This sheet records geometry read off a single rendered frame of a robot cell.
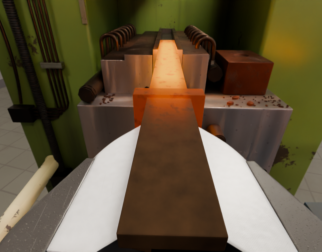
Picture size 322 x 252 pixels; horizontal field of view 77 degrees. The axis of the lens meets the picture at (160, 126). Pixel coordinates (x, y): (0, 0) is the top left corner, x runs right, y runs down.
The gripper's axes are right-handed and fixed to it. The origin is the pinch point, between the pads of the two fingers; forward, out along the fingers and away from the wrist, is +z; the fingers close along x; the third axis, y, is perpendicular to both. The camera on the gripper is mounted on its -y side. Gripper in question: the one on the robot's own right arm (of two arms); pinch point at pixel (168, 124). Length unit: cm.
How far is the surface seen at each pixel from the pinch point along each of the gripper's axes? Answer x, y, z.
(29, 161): -107, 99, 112
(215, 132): 8.4, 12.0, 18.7
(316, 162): 122, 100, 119
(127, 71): -7.4, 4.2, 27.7
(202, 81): 6.9, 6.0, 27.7
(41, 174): -36, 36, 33
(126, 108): -7.1, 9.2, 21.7
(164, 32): -1, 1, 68
